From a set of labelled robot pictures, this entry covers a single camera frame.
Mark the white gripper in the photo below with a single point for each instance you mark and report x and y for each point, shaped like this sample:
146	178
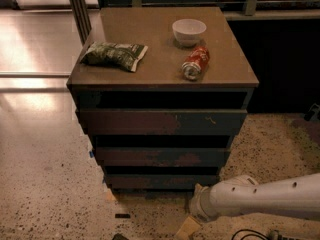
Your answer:
202	201

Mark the dark drawer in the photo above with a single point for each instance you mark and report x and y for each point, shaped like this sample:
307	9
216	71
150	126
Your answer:
162	157
158	182
161	122

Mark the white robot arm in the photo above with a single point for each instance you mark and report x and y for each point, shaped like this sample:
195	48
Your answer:
295	197

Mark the dark brown drawer cabinet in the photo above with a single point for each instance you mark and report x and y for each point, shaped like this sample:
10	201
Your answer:
158	83

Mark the black tape on floor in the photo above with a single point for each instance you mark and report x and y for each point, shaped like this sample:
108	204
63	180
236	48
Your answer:
123	216

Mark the red soda can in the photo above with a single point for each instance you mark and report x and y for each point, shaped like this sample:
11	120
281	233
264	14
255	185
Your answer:
195	63

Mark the green chip bag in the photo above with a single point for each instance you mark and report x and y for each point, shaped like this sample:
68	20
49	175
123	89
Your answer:
126	56

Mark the white ceramic bowl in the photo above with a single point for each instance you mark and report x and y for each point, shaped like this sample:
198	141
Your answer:
187	32

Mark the dark metal post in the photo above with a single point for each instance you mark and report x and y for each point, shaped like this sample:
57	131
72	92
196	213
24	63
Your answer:
81	16

